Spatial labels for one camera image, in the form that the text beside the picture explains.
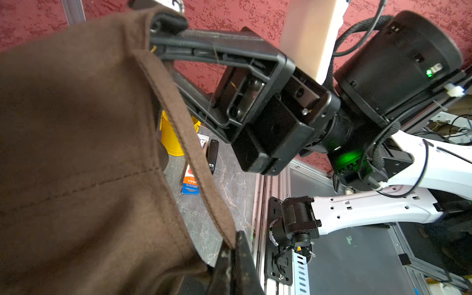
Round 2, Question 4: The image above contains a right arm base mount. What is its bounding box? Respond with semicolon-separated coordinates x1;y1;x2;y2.
264;197;296;286

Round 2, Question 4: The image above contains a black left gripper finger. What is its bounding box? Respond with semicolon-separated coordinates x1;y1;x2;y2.
206;231;264;295

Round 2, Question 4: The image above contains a toothpaste tube box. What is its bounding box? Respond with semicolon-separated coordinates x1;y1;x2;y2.
181;134;210;195

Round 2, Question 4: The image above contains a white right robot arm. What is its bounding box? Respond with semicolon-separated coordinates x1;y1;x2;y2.
150;11;462;191

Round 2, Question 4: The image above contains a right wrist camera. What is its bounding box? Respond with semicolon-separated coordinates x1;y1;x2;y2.
279;0;349;84

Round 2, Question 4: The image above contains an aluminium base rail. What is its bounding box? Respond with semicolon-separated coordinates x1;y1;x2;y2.
251;160;332;295

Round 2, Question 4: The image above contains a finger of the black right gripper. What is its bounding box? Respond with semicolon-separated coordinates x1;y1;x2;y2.
172;70;240;142
149;27;286;70

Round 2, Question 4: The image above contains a yellow plastic cup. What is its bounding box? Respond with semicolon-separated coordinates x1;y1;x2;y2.
159;111;184;157

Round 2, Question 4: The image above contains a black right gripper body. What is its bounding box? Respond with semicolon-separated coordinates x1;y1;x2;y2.
214;52;340;175

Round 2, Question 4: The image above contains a brown baseball cap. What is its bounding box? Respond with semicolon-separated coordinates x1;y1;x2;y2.
1;6;236;295

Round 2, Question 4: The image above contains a right rear aluminium corner post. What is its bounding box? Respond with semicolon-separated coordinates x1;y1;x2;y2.
61;0;86;26

